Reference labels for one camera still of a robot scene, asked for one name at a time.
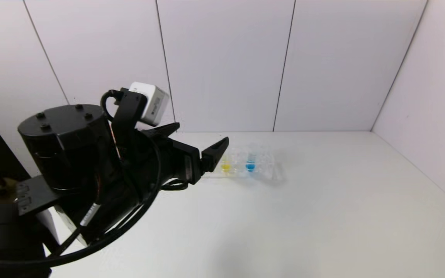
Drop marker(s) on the test tube with blue pigment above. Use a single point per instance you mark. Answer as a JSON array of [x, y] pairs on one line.
[[250, 166]]

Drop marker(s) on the clear acrylic test tube rack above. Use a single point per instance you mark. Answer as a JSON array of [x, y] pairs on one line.
[[265, 162]]

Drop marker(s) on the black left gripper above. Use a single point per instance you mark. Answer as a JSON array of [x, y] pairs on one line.
[[189, 163]]

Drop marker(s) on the test tube with yellow pigment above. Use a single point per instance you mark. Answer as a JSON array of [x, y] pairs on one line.
[[225, 166]]

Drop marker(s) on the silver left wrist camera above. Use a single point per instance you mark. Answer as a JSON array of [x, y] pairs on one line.
[[151, 102]]

